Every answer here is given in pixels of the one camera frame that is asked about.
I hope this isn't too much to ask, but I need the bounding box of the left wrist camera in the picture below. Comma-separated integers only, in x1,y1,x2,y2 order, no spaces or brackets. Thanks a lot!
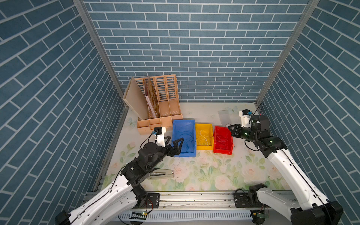
153,127,166,147

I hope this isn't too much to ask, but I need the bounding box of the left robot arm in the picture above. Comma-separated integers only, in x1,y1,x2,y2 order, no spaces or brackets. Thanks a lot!
55,135,184,225

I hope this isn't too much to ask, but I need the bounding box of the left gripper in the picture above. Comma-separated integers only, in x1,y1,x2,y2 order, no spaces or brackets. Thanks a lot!
144,135,183,171

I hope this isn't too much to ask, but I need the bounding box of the small green circuit board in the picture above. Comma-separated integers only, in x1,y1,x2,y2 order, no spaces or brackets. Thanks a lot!
253,212,266,218

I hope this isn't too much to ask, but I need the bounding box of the peach desk file organizer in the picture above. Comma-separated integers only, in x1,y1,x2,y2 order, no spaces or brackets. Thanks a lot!
135,75,183,135

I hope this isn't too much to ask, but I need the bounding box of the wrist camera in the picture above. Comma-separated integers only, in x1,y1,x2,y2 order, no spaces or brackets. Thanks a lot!
153,127,166,147
239,109,252,128

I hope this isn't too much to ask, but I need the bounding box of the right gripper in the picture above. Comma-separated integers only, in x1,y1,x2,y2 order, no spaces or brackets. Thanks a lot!
227,123,257,143

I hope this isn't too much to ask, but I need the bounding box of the beige folder board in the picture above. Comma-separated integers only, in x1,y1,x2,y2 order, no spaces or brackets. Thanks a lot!
123,77,149,120

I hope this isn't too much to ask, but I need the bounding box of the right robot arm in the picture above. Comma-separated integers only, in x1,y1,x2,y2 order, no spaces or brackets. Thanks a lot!
228,114,344,225

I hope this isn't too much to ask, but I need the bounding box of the pink framed printed board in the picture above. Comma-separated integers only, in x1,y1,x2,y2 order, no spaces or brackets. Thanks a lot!
143,77,159,119

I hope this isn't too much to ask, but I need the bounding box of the aluminium mounting rail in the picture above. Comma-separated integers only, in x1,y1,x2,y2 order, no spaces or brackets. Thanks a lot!
84,190,304,225

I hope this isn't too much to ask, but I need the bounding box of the blue plastic bin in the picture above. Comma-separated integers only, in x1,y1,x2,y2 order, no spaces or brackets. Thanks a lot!
172,120,197,158

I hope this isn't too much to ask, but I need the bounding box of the white yellow cable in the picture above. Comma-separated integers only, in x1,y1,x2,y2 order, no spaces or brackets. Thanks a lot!
198,130,212,146

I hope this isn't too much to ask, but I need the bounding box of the red plastic bin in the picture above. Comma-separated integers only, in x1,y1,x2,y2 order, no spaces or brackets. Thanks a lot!
213,126,233,155

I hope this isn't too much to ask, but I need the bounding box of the yellow plastic bin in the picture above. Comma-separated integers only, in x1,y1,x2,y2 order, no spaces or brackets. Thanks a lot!
196,123,214,151

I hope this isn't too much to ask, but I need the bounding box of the black grey stapler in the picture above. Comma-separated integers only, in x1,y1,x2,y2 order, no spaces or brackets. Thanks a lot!
147,168,174,180

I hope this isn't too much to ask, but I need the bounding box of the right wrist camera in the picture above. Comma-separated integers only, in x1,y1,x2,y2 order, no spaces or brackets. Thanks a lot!
239,109,252,128

